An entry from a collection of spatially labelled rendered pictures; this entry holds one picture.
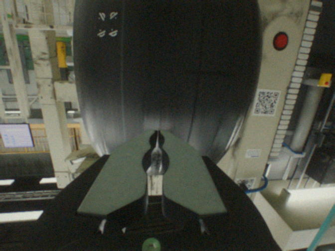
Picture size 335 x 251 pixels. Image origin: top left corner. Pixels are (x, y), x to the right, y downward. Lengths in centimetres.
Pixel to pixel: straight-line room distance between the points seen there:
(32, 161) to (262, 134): 1263
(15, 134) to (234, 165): 435
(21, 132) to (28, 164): 869
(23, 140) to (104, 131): 428
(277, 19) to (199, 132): 37
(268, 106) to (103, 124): 44
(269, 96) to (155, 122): 37
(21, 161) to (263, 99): 1299
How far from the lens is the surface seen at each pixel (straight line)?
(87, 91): 24
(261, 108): 51
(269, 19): 51
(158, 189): 88
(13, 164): 1346
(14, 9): 102
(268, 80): 51
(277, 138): 61
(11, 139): 461
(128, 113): 21
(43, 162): 1254
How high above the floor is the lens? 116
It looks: 19 degrees up
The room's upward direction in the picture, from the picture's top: 176 degrees counter-clockwise
